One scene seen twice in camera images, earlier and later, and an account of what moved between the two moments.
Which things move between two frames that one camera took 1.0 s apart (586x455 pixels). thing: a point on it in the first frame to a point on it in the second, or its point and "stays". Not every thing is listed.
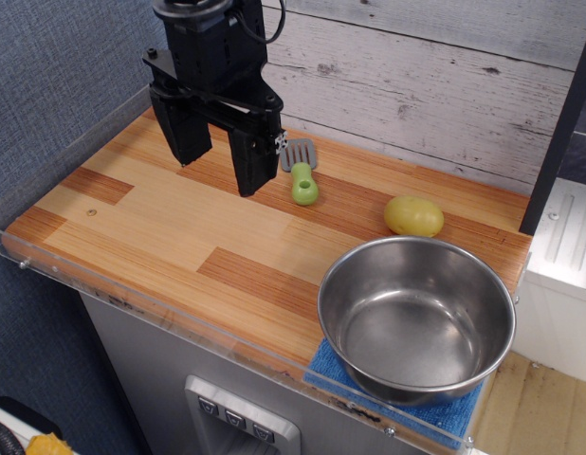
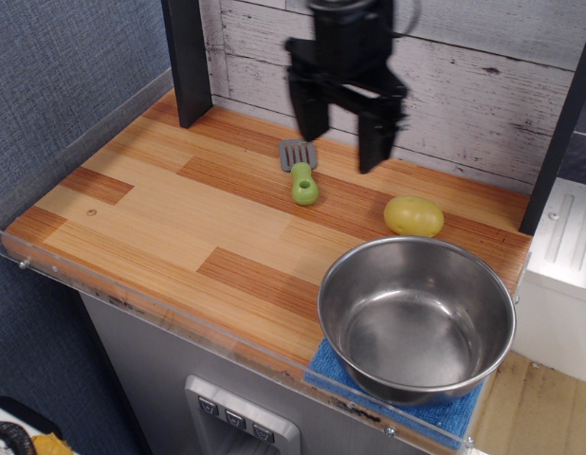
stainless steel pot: x=418 y=320 stays
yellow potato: x=413 y=215 stays
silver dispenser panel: x=222 y=422 stays
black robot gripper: x=213 y=68 to x=353 y=47
